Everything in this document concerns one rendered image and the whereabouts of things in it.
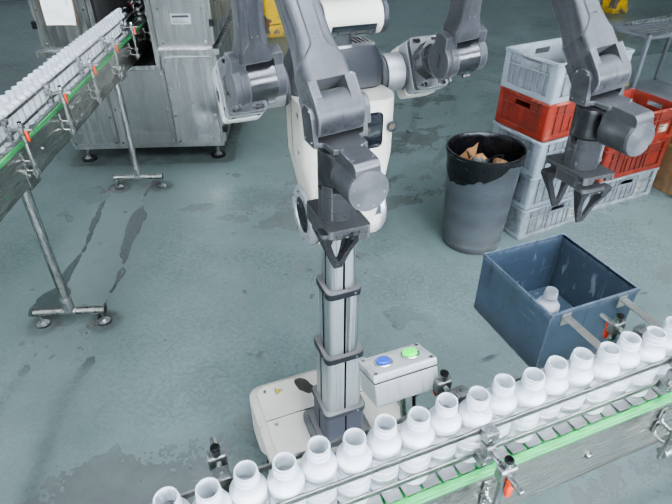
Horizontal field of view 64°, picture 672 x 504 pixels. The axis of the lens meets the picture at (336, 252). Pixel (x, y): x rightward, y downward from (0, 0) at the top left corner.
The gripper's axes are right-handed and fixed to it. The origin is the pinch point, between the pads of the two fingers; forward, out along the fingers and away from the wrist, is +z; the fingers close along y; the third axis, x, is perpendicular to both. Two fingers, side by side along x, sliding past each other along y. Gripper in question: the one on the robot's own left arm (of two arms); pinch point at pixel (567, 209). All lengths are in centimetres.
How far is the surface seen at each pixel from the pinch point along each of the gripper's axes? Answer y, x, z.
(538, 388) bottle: -16.0, 13.2, 25.7
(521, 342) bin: 23, -21, 61
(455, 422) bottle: -15.7, 30.0, 27.5
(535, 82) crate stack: 173, -140, 40
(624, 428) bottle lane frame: -19, -12, 46
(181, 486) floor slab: 69, 84, 138
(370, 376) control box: 0.5, 38.8, 28.7
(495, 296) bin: 38, -21, 55
